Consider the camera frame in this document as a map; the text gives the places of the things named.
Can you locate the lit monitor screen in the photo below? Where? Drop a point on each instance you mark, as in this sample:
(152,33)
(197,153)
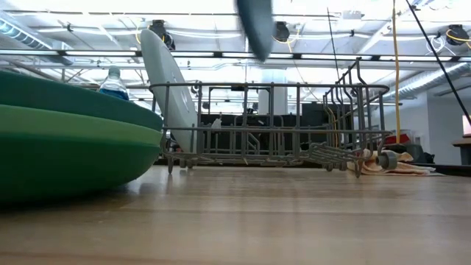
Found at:
(466,125)

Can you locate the teal plate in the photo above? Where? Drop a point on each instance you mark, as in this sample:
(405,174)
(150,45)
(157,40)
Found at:
(73,99)

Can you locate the blue plate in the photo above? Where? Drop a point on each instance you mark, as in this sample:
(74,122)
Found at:
(257,25)

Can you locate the light green plate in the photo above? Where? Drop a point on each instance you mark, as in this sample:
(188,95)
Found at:
(73,125)

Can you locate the black background workbench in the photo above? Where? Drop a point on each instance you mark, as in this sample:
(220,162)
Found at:
(312,116)

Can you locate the dark grey bag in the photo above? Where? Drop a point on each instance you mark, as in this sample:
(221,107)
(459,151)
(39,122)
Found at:
(419,152)

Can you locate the blue dish soap bottle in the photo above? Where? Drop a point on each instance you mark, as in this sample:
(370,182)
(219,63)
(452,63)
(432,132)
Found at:
(113,86)

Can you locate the red item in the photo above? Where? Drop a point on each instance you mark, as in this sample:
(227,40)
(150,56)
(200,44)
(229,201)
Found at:
(395,140)

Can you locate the beige crumpled cloth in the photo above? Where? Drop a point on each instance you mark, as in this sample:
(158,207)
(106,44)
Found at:
(408,168)

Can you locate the black metal frame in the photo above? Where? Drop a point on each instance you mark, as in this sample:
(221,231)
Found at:
(239,88)

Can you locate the black aluminium table frame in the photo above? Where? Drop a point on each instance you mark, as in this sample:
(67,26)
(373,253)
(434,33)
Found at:
(456,170)

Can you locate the pale grey plate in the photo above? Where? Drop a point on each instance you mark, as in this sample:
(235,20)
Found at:
(165,73)

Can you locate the silver ventilation duct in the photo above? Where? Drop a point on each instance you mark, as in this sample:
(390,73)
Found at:
(22,37)
(427,79)

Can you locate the wooden desk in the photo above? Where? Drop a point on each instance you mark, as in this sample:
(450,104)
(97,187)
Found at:
(461,143)

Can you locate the dark green plate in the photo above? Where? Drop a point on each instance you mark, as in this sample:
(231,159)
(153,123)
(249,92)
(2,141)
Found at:
(55,165)

